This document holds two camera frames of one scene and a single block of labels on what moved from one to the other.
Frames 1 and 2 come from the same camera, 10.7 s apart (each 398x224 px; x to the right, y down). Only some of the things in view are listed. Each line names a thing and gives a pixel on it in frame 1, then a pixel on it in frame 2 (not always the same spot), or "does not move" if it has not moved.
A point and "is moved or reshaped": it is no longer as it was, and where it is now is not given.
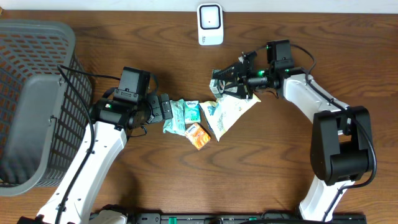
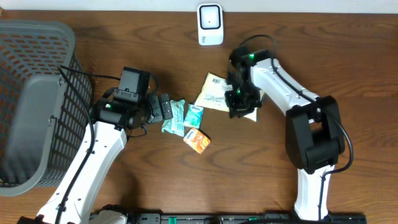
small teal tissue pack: x=192 y=111 is moved or reshaped
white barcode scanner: x=210 y=24 does not move
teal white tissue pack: x=178 y=123 does not move
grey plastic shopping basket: x=43 y=117 does not move
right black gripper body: x=257 y=78 → x=243 y=97
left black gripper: x=158 y=107 does not move
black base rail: x=239 y=218 does not move
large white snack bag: x=222 y=114 → x=212 y=95
